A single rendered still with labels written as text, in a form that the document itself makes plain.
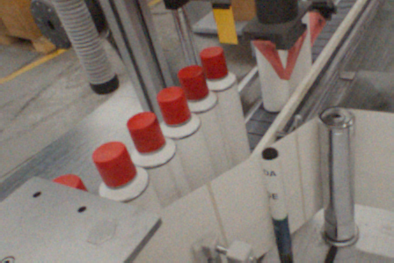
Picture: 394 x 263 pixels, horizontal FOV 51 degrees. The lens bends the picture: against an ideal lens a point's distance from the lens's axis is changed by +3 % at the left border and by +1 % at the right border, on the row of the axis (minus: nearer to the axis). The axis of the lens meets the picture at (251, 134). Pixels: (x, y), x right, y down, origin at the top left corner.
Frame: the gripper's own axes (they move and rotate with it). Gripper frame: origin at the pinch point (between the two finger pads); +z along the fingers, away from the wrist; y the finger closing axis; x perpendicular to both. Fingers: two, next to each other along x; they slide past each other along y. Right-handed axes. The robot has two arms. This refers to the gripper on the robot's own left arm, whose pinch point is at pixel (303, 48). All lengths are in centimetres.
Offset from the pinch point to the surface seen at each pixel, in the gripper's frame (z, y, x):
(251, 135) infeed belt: 18.4, -2.1, -15.5
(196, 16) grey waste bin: -53, -154, 182
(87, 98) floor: 19, -193, 121
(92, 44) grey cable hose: 8.6, -9.3, -45.8
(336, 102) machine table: 10.1, 7.3, 3.8
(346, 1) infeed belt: -19.5, -1.2, 34.0
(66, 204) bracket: 21, 8, -62
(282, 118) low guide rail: 14.6, 3.5, -16.1
